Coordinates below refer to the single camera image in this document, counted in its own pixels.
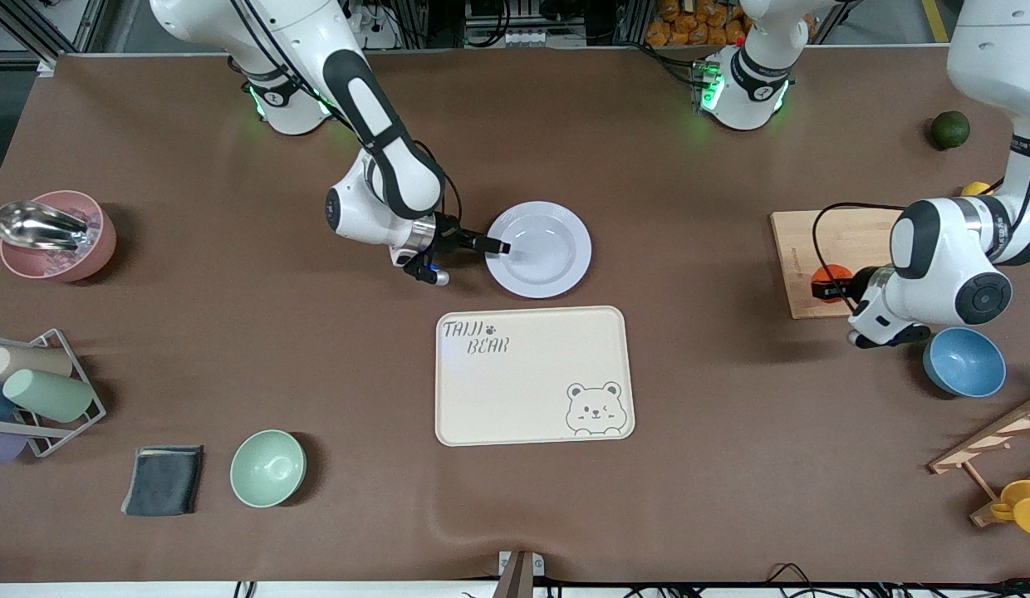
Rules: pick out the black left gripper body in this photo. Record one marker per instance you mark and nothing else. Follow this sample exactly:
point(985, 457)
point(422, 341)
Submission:
point(852, 286)

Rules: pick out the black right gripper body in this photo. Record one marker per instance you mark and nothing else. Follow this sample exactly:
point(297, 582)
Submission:
point(450, 237)

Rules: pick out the orange fruit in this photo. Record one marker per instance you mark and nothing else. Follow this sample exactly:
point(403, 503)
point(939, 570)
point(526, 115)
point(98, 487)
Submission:
point(832, 272)

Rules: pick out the lavender round plate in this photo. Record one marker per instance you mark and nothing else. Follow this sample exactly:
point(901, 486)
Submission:
point(548, 257)

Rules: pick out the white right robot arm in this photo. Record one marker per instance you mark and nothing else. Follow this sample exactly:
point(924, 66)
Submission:
point(374, 108)

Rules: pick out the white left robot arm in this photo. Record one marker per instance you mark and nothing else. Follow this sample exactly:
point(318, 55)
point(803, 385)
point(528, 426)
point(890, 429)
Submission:
point(939, 249)

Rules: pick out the bamboo cutting board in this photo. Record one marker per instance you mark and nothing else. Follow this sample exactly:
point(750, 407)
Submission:
point(793, 249)

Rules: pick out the blue bowl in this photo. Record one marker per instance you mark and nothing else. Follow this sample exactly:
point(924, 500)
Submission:
point(968, 365)

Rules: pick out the cream bear print tray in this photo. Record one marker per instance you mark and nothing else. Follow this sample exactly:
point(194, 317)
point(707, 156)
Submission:
point(523, 382)

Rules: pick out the yellow lemon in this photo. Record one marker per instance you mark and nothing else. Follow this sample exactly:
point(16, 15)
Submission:
point(976, 189)

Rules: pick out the dark green lime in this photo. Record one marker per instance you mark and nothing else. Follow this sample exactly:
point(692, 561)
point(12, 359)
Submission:
point(950, 130)

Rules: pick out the wooden drying rack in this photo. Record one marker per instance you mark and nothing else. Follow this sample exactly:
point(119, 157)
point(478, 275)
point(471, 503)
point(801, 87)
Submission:
point(993, 436)

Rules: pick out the white power strip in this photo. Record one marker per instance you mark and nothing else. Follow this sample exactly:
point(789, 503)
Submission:
point(378, 29)

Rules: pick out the yellow cup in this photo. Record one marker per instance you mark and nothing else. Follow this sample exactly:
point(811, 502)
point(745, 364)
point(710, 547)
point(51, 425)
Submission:
point(1028, 507)

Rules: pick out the mint green bowl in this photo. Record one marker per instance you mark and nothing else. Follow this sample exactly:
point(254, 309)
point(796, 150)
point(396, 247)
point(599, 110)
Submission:
point(267, 468)

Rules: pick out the bag of orange buns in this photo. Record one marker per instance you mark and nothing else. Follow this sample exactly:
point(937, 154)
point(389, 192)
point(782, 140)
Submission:
point(698, 25)

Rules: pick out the pink bowl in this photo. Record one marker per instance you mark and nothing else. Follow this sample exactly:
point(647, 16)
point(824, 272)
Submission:
point(95, 253)

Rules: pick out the folded grey cloth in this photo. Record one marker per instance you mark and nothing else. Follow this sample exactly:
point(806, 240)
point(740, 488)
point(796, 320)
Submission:
point(162, 482)

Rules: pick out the shiny metal scoop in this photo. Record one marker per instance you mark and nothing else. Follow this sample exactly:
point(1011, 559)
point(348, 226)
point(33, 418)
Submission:
point(33, 226)

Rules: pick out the mint green cup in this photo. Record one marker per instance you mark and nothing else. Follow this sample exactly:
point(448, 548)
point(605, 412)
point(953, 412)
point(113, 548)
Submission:
point(50, 396)

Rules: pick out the beige cup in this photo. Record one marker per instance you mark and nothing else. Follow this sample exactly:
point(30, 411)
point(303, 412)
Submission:
point(33, 361)

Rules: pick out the purple cup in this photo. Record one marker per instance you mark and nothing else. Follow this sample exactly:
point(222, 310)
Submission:
point(0, 448)

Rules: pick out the metal table edge bracket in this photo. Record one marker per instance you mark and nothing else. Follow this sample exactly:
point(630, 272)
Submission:
point(521, 573)

